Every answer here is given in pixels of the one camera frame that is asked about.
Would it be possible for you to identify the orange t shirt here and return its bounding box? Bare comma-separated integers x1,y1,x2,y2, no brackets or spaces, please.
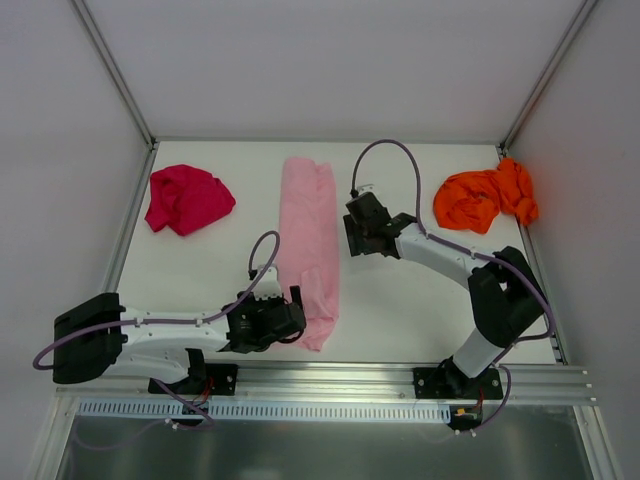
433,157,539,235

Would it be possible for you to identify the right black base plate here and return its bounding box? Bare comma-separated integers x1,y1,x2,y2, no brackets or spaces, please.
412,360,504,400

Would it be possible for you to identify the front aluminium rail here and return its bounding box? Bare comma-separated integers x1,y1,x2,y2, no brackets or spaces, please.
55,357,597,405

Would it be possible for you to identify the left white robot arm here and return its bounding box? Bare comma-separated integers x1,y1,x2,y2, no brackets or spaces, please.
52,286,307,395

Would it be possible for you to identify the magenta t shirt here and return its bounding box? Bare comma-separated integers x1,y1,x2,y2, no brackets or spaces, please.
145,164,236,237

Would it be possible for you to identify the left aluminium frame post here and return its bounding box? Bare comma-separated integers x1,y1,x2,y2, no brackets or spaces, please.
69,0,156,149

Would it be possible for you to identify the right aluminium frame post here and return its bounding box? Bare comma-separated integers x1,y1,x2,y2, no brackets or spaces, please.
497,0,600,154

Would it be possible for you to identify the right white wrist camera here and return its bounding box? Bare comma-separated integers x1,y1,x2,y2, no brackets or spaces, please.
350,184,376,199

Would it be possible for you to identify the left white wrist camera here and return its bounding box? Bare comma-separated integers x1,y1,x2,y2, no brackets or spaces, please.
252,265,283,300

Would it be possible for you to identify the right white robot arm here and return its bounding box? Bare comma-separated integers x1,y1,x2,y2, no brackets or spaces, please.
343,190,547,397

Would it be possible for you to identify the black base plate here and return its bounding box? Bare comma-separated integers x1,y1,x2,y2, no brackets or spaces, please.
166,363,239,396
412,360,504,400

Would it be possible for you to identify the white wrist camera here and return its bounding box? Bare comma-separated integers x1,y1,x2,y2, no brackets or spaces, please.
350,184,376,199
252,265,283,300

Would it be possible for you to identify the white slotted cable duct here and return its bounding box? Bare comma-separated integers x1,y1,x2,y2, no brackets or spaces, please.
76,398,451,425

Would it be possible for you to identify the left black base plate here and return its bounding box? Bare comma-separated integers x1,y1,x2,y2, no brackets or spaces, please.
166,363,239,396

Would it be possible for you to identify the aluminium frame post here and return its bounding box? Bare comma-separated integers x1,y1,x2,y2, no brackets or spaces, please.
69,0,156,149
497,0,600,154

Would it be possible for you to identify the pink t shirt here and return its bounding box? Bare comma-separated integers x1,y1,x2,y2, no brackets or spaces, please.
276,157,340,352

